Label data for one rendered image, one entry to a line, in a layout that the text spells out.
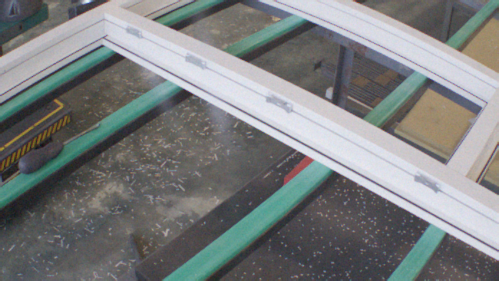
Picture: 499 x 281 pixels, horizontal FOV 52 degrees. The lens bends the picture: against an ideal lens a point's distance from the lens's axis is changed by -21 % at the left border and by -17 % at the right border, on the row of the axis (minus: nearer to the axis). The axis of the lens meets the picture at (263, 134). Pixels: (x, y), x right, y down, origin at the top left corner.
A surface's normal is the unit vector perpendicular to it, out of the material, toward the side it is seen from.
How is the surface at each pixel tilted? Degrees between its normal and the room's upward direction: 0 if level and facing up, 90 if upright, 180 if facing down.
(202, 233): 0
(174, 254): 0
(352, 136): 90
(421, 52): 90
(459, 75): 90
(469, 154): 0
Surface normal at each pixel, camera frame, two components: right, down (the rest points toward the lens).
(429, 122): 0.08, -0.79
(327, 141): -0.62, 0.44
